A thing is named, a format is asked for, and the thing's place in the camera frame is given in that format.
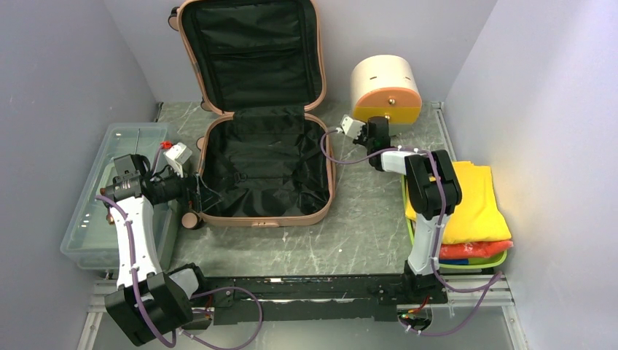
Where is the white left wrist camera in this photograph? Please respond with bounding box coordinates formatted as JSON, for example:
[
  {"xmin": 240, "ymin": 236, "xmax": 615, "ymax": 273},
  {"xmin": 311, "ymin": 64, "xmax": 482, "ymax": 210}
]
[{"xmin": 160, "ymin": 141, "xmax": 192, "ymax": 178}]

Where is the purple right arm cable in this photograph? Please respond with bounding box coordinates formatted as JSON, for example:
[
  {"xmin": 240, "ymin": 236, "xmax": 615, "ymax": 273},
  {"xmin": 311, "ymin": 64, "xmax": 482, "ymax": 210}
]
[{"xmin": 320, "ymin": 128, "xmax": 503, "ymax": 338}]

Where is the aluminium frame rail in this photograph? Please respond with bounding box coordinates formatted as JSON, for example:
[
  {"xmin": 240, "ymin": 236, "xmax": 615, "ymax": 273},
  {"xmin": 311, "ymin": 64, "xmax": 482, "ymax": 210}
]
[{"xmin": 77, "ymin": 101, "xmax": 515, "ymax": 350}]

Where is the red white tie-dye cloth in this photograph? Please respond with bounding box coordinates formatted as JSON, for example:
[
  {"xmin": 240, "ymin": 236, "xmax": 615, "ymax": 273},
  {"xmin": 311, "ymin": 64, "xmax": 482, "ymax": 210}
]
[{"xmin": 439, "ymin": 240, "xmax": 514, "ymax": 260}]

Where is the cream orange drawer cabinet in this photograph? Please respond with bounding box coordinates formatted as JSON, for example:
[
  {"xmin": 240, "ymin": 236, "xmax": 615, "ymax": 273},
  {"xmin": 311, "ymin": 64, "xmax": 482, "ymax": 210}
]
[{"xmin": 351, "ymin": 55, "xmax": 422, "ymax": 136}]

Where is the pink hard-shell suitcase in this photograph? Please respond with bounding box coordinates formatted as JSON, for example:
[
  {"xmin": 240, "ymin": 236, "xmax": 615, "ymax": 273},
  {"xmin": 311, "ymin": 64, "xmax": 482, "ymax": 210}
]
[{"xmin": 168, "ymin": 1, "xmax": 335, "ymax": 228}]

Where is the yellow cloth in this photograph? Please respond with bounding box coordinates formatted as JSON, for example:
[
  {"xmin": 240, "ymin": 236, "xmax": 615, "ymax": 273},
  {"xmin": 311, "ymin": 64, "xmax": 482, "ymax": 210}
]
[{"xmin": 404, "ymin": 161, "xmax": 513, "ymax": 245}]

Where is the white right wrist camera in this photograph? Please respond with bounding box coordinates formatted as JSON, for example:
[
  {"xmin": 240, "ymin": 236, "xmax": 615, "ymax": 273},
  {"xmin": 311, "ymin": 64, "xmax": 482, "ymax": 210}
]
[{"xmin": 335, "ymin": 114, "xmax": 366, "ymax": 140}]

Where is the clear plastic storage box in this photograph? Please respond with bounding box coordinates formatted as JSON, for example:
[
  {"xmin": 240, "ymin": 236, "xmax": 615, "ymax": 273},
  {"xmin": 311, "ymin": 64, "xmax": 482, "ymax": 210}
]
[{"xmin": 60, "ymin": 122, "xmax": 180, "ymax": 272}]

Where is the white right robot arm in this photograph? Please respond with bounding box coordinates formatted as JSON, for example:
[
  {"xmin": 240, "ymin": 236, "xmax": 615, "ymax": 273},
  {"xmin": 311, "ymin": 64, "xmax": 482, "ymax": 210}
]
[{"xmin": 342, "ymin": 117, "xmax": 463, "ymax": 303}]

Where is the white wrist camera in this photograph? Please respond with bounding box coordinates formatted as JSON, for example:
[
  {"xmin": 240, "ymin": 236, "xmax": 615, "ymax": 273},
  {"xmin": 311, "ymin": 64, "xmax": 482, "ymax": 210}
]
[
  {"xmin": 335, "ymin": 114, "xmax": 366, "ymax": 140},
  {"xmin": 160, "ymin": 141, "xmax": 192, "ymax": 178}
]

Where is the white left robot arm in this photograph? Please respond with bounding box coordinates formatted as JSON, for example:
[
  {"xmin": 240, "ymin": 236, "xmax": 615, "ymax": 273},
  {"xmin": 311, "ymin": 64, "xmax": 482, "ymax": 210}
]
[{"xmin": 95, "ymin": 154, "xmax": 222, "ymax": 347}]

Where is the lime green plastic tray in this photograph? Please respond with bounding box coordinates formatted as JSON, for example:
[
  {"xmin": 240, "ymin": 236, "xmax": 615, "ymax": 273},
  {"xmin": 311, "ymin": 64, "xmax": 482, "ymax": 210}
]
[{"xmin": 400, "ymin": 164, "xmax": 509, "ymax": 271}]

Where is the blue towel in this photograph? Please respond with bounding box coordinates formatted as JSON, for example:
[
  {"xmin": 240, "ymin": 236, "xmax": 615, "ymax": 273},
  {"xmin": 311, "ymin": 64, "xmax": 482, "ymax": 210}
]
[{"xmin": 439, "ymin": 259, "xmax": 469, "ymax": 266}]

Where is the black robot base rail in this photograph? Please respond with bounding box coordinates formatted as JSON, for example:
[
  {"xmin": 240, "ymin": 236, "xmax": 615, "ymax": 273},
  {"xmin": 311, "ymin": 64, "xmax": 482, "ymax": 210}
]
[{"xmin": 189, "ymin": 273, "xmax": 448, "ymax": 325}]

